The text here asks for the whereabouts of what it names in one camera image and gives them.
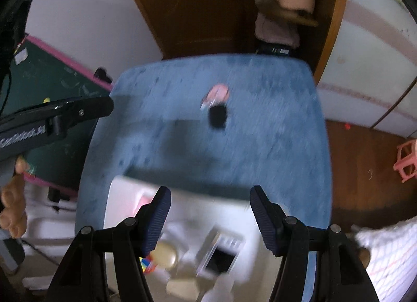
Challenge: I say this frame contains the wooden door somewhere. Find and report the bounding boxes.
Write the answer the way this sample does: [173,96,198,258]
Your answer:
[115,0,258,60]

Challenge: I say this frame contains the colourful puzzle cube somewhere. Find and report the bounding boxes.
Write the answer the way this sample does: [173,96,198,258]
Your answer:
[139,255,157,275]

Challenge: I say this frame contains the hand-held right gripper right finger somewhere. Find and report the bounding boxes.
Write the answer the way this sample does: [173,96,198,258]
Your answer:
[250,185,380,302]

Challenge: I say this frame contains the pink plastic stool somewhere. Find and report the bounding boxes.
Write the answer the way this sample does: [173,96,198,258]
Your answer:
[393,137,417,185]

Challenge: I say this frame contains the white quilt with pink grid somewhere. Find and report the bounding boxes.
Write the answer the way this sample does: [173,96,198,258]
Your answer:
[353,219,417,302]

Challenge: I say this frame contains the green chalkboard with pink frame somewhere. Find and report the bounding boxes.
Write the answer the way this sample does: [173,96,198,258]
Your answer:
[0,33,113,188]

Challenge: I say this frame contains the person's left hand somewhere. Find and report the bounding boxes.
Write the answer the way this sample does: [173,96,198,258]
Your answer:
[0,155,30,238]

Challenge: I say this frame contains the white wardrobe with pink stripes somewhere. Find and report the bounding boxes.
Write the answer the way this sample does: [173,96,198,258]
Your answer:
[314,0,417,133]

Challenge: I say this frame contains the beige bar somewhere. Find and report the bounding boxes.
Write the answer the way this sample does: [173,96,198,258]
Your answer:
[166,278,196,296]

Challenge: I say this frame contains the pink hair roller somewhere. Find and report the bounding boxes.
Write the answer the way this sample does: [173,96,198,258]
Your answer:
[200,84,231,109]

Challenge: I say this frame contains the blue table cloth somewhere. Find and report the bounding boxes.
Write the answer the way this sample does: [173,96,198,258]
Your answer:
[74,54,333,302]

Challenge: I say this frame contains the pink cloth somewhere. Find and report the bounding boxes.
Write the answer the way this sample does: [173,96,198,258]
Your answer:
[254,12,300,48]

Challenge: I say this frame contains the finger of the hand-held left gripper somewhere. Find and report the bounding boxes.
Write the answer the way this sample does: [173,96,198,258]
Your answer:
[49,95,114,136]

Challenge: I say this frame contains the wooden shelf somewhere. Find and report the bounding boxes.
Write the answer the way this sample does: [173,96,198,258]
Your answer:
[254,0,320,27]

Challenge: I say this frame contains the white plastic bin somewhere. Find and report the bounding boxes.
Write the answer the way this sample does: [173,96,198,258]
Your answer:
[102,175,287,302]

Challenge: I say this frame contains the black flat box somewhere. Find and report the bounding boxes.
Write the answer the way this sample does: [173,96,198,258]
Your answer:
[257,45,290,57]

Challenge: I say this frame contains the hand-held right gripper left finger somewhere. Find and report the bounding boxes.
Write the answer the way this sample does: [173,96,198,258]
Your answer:
[47,186,172,302]

